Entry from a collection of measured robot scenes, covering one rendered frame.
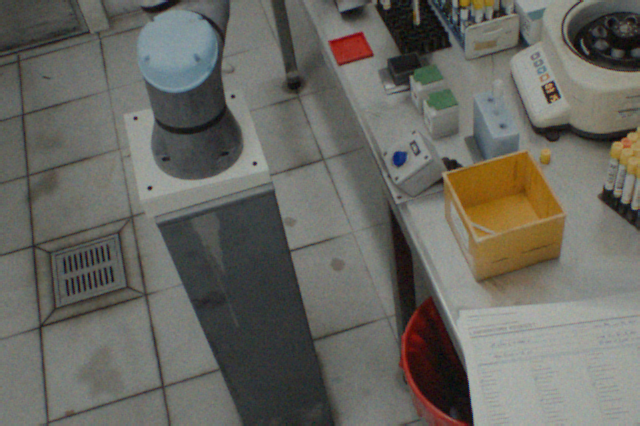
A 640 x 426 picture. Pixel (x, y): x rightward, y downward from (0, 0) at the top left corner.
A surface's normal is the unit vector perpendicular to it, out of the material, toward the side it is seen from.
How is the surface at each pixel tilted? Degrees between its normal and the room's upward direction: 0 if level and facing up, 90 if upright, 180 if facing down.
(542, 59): 25
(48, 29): 90
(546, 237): 90
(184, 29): 7
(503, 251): 90
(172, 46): 7
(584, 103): 90
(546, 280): 0
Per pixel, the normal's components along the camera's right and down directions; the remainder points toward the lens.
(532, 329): -0.13, -0.64
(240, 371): 0.27, 0.72
